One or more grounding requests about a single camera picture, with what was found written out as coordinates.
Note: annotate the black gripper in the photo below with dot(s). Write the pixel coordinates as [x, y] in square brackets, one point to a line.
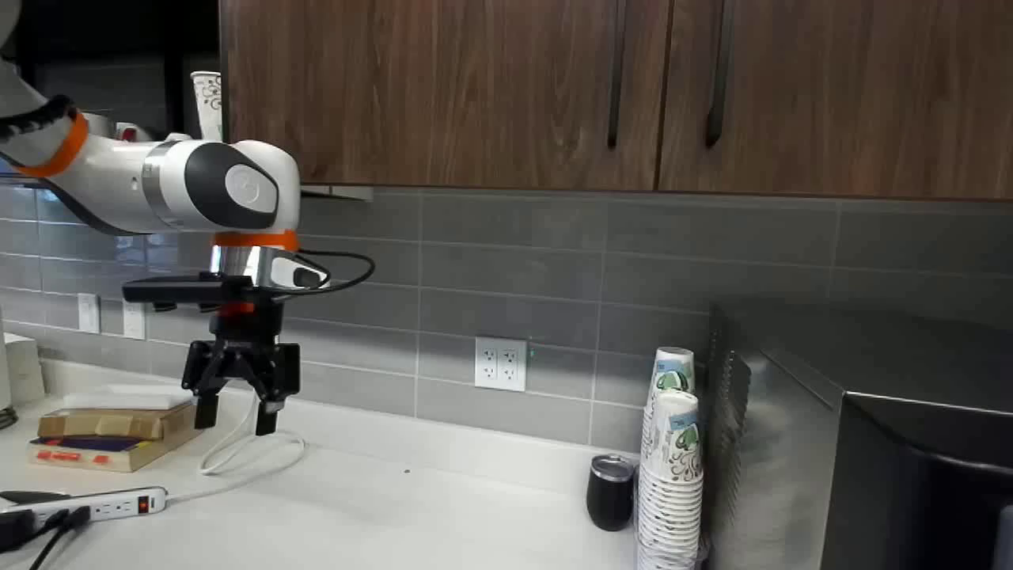
[242, 353]

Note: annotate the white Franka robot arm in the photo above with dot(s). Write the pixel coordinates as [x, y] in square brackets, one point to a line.
[128, 180]

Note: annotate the wide wooden cabinet door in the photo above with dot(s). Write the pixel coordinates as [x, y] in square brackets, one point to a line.
[443, 96]

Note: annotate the open dark cabinet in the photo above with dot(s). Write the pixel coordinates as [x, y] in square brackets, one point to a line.
[106, 43]

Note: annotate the tall paper cup stack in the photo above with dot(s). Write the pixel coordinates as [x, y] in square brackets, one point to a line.
[672, 370]

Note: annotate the short paper cup stack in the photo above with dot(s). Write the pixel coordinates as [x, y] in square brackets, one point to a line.
[672, 496]

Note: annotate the flat brown cardboard box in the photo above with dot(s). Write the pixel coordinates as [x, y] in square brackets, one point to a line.
[116, 424]

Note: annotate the cardboard box with red print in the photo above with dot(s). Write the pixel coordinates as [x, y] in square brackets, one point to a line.
[116, 457]

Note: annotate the white power strip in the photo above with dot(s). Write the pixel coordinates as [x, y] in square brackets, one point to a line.
[128, 505]

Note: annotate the white countertop object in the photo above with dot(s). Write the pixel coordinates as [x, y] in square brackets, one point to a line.
[20, 370]

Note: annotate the black tumbler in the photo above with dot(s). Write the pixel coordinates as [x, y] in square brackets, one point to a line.
[613, 496]

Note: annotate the stainless steel appliance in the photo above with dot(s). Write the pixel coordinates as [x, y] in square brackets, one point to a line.
[793, 455]

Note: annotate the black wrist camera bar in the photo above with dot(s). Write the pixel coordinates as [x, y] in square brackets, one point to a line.
[177, 288]

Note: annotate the white double wall outlet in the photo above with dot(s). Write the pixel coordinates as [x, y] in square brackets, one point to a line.
[499, 366]

